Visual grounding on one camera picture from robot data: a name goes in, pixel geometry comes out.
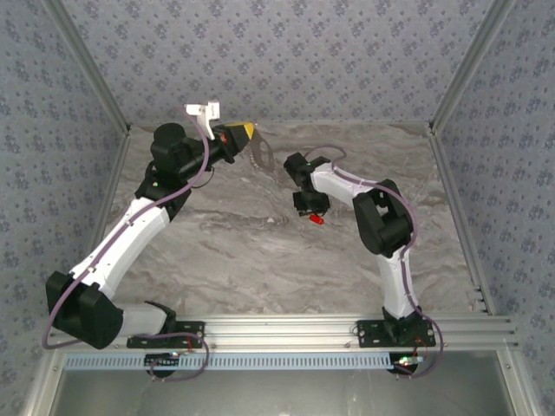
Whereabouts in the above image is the small black controller board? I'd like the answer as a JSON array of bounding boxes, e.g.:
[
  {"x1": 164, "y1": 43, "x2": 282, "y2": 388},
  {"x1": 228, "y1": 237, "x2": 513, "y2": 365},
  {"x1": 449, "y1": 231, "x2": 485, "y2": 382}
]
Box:
[
  {"x1": 388, "y1": 353, "x2": 425, "y2": 374},
  {"x1": 144, "y1": 353, "x2": 181, "y2": 377}
]

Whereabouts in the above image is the grey metal lower shelf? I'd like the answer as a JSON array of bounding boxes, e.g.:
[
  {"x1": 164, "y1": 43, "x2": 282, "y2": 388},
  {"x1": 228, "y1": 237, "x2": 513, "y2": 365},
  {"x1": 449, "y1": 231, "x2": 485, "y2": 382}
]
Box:
[{"x1": 21, "y1": 349, "x2": 541, "y2": 416}]

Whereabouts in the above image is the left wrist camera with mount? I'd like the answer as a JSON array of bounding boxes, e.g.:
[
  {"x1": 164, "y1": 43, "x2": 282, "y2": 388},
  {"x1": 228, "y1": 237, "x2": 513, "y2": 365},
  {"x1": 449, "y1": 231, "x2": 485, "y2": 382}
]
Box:
[{"x1": 184, "y1": 100, "x2": 221, "y2": 140}]

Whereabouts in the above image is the aluminium corner post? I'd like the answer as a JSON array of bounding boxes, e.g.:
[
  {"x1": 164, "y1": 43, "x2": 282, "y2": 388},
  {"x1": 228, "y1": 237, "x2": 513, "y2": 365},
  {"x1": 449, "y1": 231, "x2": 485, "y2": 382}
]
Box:
[
  {"x1": 42, "y1": 0, "x2": 132, "y2": 138},
  {"x1": 428, "y1": 0, "x2": 518, "y2": 136}
]

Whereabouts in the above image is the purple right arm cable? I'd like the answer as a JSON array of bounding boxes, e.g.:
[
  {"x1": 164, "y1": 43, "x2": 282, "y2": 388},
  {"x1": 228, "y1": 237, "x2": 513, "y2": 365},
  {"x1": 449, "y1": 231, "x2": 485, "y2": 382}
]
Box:
[{"x1": 302, "y1": 146, "x2": 445, "y2": 379}]

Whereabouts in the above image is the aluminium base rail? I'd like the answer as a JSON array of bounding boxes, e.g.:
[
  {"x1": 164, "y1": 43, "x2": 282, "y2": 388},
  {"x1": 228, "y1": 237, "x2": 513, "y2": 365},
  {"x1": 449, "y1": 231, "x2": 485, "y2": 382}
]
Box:
[{"x1": 47, "y1": 315, "x2": 520, "y2": 351}]

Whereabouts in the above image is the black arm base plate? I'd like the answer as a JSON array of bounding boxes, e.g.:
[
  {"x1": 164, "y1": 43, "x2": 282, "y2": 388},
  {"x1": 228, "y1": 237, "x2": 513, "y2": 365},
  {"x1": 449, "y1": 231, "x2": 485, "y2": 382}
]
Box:
[
  {"x1": 356, "y1": 319, "x2": 437, "y2": 348},
  {"x1": 126, "y1": 319, "x2": 206, "y2": 349}
]

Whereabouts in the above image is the grey slotted cable duct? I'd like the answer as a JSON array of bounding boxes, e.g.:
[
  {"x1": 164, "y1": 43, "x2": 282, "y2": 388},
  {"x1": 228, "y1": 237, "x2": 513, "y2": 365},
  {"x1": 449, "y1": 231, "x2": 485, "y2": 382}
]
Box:
[{"x1": 64, "y1": 351, "x2": 394, "y2": 371}]

